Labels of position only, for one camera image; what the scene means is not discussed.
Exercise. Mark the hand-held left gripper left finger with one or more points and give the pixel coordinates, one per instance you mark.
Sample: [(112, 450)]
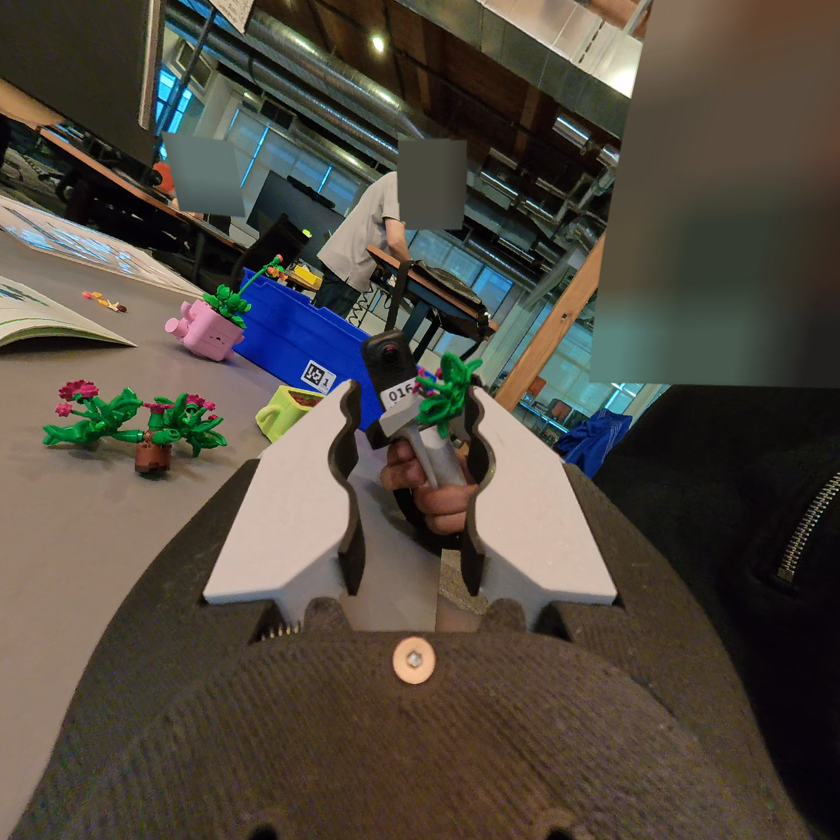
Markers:
[(275, 518)]

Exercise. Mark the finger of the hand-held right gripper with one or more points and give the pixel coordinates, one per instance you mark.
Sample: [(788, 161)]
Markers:
[(398, 420)]

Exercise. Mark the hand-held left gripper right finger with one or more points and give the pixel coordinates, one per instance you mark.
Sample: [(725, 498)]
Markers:
[(544, 525)]

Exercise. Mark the green toy leaf stem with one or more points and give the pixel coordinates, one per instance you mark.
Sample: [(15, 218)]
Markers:
[(453, 394)]

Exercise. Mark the person's right hand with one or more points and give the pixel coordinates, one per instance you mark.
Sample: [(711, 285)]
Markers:
[(446, 508)]

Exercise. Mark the blue cloth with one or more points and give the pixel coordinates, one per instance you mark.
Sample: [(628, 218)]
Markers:
[(597, 439)]

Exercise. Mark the blue plastic bin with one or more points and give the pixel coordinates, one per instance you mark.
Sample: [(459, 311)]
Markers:
[(289, 341)]

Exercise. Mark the black standing desk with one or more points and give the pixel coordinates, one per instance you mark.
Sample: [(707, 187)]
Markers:
[(380, 253)]

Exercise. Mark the lime toy brick pot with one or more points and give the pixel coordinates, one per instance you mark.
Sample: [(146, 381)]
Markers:
[(289, 410)]

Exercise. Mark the pink toy pot with plant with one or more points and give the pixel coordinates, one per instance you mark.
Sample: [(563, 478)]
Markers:
[(207, 331)]

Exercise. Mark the small black monitor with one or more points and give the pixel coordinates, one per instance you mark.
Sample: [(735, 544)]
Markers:
[(289, 203)]

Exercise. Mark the green plant with pink flowers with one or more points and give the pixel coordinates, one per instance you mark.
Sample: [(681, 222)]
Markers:
[(98, 420)]

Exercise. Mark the open instruction booklet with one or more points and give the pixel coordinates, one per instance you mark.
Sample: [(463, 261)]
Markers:
[(39, 321)]

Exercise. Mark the ceiling spot lamp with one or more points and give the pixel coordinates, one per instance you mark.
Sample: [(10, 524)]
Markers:
[(377, 44)]

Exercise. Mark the large printed sheet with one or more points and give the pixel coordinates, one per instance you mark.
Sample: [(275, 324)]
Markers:
[(79, 246)]

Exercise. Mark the white hanging paper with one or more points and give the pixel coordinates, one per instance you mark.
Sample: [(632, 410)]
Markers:
[(231, 13)]

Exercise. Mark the large dark monitor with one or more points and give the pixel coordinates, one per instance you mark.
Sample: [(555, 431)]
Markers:
[(65, 65)]

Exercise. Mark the silver ventilation duct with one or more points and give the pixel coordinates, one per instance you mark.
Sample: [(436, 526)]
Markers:
[(315, 59)]

